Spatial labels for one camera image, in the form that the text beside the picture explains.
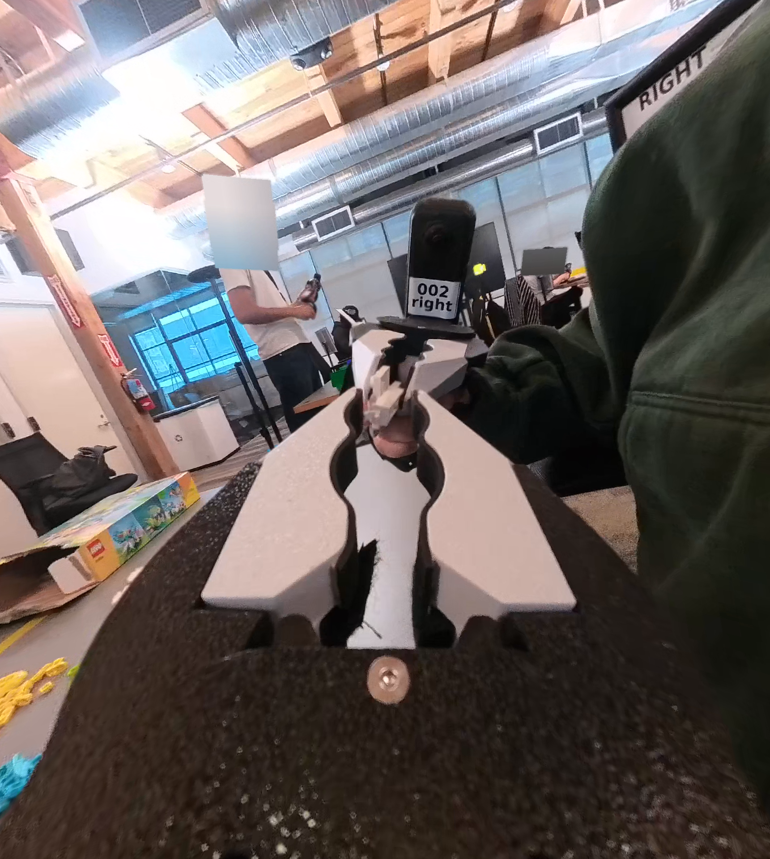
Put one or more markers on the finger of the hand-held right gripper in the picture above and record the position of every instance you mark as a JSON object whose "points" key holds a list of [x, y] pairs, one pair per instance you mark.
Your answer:
{"points": [[366, 355], [445, 372]]}

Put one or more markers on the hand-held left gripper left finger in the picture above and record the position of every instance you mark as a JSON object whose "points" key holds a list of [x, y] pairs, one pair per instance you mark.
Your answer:
{"points": [[284, 530]]}

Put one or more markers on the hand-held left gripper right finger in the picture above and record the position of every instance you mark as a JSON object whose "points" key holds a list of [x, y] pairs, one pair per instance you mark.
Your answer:
{"points": [[492, 523]]}

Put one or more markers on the white lego piece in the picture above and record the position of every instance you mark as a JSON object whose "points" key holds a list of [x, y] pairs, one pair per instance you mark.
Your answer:
{"points": [[381, 402]]}

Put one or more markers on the person's right forearm green sleeve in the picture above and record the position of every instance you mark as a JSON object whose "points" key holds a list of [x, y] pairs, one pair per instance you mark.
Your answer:
{"points": [[546, 396]]}

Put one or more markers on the colourful cardboard lego box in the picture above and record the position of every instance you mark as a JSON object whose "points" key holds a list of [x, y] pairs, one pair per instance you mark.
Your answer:
{"points": [[136, 523]]}

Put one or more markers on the person's right hand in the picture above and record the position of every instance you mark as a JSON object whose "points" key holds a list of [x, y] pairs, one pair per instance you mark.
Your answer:
{"points": [[395, 439]]}

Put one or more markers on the black monitor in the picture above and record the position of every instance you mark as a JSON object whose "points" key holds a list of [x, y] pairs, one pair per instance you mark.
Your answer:
{"points": [[489, 255]]}

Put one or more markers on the white bin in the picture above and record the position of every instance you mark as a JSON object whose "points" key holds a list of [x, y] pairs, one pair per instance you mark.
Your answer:
{"points": [[200, 433]]}

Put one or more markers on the black stand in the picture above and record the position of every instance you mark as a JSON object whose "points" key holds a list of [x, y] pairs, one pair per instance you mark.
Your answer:
{"points": [[205, 272]]}

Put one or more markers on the red fire extinguisher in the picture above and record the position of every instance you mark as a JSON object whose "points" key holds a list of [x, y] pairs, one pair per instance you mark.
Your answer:
{"points": [[136, 392]]}

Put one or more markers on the black bag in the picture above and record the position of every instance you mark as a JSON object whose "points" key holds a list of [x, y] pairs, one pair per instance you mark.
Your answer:
{"points": [[83, 470]]}

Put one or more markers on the operator in green hoodie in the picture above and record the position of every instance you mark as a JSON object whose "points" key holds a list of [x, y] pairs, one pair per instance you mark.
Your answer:
{"points": [[713, 402]]}

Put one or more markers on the black office chair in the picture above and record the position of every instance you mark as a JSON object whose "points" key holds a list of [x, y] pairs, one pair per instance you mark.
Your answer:
{"points": [[9, 470]]}

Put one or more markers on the white printed sign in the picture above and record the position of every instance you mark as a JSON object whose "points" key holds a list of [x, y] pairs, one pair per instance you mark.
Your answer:
{"points": [[666, 87]]}

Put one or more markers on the white door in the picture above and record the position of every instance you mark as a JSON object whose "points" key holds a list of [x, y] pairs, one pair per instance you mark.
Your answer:
{"points": [[22, 362]]}

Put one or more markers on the white duct vent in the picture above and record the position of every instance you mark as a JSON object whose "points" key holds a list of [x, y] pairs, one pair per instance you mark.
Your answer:
{"points": [[558, 133], [333, 223]]}

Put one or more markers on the silver air duct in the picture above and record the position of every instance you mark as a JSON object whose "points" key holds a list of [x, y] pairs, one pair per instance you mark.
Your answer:
{"points": [[425, 154], [56, 114]]}

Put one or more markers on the wooden post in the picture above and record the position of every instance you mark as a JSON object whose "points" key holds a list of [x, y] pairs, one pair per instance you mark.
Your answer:
{"points": [[69, 302]]}

